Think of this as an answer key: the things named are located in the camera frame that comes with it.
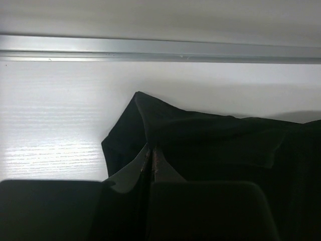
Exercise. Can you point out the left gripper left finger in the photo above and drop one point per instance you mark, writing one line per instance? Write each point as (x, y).
(114, 209)

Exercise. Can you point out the black t shirt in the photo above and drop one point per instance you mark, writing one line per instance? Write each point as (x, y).
(282, 158)

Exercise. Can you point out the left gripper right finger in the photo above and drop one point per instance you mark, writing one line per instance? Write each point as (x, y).
(217, 210)

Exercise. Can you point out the aluminium table edge rail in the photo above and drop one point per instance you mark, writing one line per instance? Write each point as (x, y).
(45, 48)

